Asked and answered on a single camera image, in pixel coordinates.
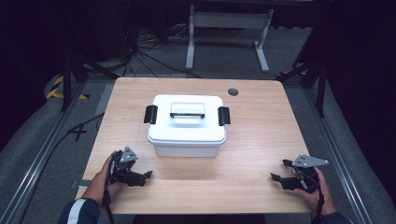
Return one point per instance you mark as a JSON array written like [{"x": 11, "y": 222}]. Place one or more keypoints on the black box latch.
[
  {"x": 223, "y": 115},
  {"x": 150, "y": 114}
]

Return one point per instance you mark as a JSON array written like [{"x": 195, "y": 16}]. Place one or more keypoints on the black tripod stand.
[
  {"x": 320, "y": 84},
  {"x": 67, "y": 81}
]

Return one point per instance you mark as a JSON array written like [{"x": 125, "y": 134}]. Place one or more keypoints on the aluminium floor rail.
[
  {"x": 339, "y": 161},
  {"x": 34, "y": 168}
]

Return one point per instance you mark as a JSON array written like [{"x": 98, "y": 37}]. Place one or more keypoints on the white metal table frame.
[{"x": 229, "y": 20}]

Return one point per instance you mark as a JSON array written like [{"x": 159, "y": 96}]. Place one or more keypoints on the white box lid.
[{"x": 186, "y": 130}]

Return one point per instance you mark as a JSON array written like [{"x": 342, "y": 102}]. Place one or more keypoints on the white plastic storage box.
[{"x": 186, "y": 151}]

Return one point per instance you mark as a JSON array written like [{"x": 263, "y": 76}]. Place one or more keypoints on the yellow black floor tape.
[{"x": 53, "y": 91}]

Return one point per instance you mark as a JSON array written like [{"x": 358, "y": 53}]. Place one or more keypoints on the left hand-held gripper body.
[{"x": 122, "y": 165}]

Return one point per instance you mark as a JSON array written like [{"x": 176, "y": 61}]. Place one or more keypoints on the person's left hand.
[{"x": 100, "y": 183}]

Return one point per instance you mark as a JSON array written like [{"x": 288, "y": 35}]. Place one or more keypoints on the person's right hand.
[{"x": 320, "y": 196}]

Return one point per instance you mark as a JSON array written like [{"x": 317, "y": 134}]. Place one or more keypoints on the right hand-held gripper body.
[{"x": 306, "y": 174}]

